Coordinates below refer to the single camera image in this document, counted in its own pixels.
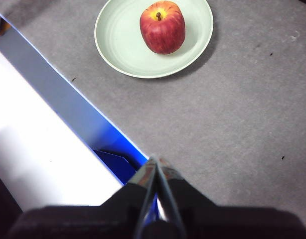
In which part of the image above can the green plate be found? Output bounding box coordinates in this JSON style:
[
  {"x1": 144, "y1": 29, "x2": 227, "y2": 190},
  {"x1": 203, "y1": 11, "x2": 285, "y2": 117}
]
[{"x1": 94, "y1": 0, "x2": 214, "y2": 79}]

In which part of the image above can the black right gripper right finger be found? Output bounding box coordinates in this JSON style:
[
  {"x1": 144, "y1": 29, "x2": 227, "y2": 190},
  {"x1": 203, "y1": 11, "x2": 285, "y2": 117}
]
[{"x1": 155, "y1": 156, "x2": 306, "y2": 239}]

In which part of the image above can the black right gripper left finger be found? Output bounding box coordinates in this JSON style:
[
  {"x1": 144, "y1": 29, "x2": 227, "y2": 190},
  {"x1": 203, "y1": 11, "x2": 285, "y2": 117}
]
[{"x1": 7, "y1": 156, "x2": 158, "y2": 239}]

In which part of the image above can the red yellow apple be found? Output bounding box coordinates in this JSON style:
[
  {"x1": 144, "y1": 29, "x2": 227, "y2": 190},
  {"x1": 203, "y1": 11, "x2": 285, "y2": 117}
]
[{"x1": 139, "y1": 0, "x2": 186, "y2": 55}]

